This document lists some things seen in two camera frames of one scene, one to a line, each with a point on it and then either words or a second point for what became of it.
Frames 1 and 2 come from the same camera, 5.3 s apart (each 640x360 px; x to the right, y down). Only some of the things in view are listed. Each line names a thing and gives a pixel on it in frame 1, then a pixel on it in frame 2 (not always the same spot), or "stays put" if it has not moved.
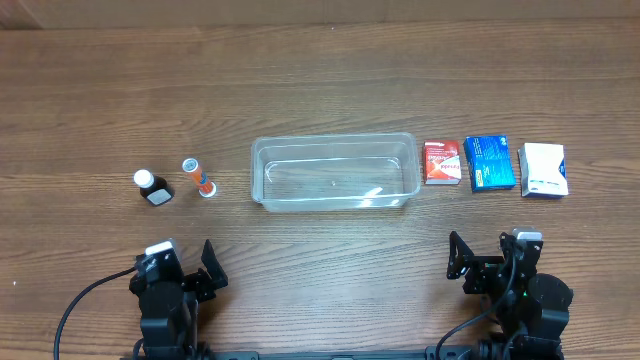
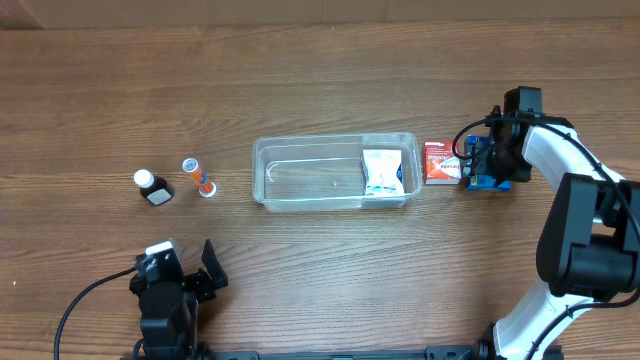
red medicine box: [442, 162] stays put
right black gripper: [480, 267] → [482, 163]
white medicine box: [543, 172] → [383, 172]
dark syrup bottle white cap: [154, 189] stays put
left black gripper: [191, 280] stays put
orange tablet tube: [205, 187] stays put
